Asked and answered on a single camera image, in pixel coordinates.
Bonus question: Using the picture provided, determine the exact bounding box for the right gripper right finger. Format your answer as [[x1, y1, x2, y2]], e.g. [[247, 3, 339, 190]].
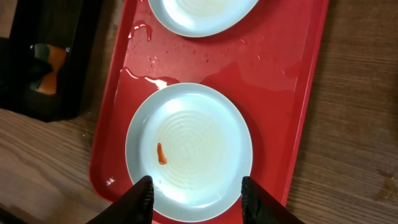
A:
[[241, 176, 304, 224]]

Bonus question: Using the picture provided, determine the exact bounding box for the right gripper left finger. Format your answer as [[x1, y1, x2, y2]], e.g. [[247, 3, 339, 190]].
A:
[[87, 175, 154, 224]]

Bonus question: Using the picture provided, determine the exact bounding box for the light blue plate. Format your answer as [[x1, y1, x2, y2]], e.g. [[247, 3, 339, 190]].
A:
[[125, 83, 253, 223], [148, 0, 259, 38]]

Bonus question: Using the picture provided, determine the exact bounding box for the green and orange sponge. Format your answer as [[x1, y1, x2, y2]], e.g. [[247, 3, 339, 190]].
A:
[[30, 43, 68, 96]]

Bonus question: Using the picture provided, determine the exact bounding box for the red plastic tray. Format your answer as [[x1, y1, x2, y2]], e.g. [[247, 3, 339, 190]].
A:
[[90, 1, 328, 223]]

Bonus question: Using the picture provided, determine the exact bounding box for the black rectangular water tray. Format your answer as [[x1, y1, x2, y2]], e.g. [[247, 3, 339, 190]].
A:
[[1, 0, 102, 122]]

